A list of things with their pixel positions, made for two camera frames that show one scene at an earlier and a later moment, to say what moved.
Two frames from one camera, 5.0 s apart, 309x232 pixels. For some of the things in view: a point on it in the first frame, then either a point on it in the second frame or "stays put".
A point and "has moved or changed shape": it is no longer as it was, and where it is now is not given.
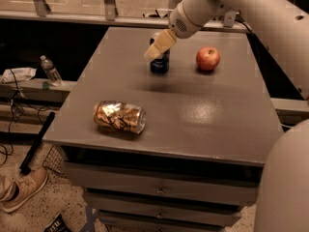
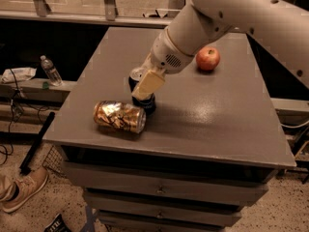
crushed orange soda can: x=117 y=114 stays put
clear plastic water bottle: x=50 y=71 stays put
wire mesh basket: x=54 y=161 stays put
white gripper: x=181 y=22 → x=165 y=55
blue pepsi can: x=159 y=65 has moved or changed shape
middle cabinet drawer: x=168 y=209 stays put
